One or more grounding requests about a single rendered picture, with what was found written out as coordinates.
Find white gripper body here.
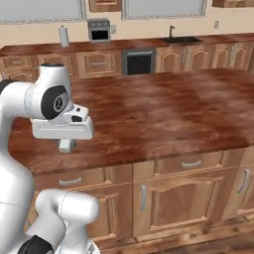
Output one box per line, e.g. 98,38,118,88
31,115,95,141

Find pale marshmallow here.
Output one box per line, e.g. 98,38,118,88
59,139,77,154

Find wooden drawer front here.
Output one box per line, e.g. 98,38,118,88
34,168,107,191
154,151,226,177

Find wooden cupboard run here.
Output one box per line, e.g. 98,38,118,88
0,49,123,83
155,42,254,73

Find wooden cupboard door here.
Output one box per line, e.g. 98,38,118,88
222,148,254,221
27,183,134,242
132,166,240,243

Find white paper towel roll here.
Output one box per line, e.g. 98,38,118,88
58,24,70,49

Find grey toaster oven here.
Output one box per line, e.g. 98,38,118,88
86,18,112,44

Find white framed window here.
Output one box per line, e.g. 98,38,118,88
121,0,208,20
0,0,87,25

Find black sink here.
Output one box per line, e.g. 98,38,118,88
162,36,203,45

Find silver drawer handle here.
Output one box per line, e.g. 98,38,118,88
59,177,83,187
181,160,203,169

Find silver door handle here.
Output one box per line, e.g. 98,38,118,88
235,168,252,195
140,184,148,212

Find wooden wall cupboard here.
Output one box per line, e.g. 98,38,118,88
211,0,254,9
87,0,123,14

